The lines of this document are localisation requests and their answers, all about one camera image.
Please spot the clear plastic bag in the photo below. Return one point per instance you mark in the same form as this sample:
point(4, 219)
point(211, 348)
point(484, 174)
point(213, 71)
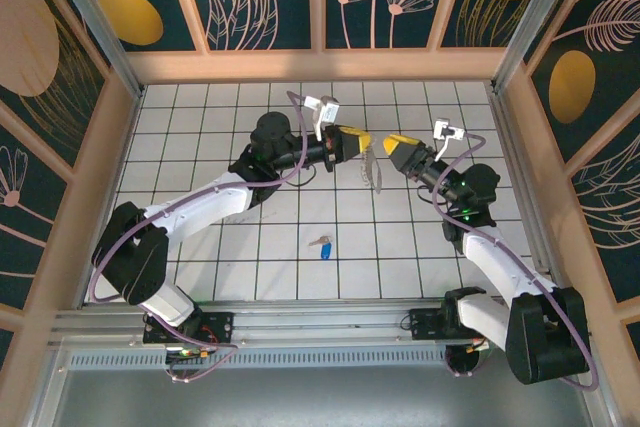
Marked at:
point(372, 172)

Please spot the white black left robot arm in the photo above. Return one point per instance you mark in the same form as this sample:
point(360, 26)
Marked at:
point(200, 207)

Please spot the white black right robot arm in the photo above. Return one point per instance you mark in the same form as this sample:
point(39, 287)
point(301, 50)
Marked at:
point(500, 262)

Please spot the dark panel, yellow oval, feather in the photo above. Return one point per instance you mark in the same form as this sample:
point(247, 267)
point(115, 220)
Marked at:
point(572, 87)

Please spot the dark panel, small yellow oval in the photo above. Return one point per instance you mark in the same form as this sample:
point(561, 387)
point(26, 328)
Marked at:
point(130, 17)

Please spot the controller board with LEDs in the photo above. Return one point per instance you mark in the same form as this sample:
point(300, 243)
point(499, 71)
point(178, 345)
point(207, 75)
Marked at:
point(187, 351)

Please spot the grey metal tray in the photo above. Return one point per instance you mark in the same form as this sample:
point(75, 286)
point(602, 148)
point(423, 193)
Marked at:
point(320, 402)

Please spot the dark panel, single pink flower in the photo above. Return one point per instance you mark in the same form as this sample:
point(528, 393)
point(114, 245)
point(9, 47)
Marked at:
point(20, 227)

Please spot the dark panel, big cream oval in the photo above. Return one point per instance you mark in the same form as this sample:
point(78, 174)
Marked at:
point(25, 32)

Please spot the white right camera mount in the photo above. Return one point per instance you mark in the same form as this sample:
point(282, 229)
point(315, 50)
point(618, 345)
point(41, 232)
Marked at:
point(440, 149)

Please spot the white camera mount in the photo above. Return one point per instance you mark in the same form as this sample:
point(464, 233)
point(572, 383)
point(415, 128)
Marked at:
point(440, 149)
point(318, 123)

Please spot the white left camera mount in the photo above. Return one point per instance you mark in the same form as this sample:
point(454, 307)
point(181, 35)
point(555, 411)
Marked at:
point(318, 123)

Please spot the aluminium side rail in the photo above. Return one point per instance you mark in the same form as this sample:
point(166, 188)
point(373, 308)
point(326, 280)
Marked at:
point(520, 187)

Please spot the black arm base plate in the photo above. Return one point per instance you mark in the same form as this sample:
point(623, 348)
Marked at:
point(425, 324)
point(220, 324)

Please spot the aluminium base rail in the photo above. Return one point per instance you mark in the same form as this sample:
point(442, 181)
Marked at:
point(320, 319)

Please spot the aluminium frame post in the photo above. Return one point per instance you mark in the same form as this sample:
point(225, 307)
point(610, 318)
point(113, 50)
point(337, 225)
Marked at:
point(535, 17)
point(95, 22)

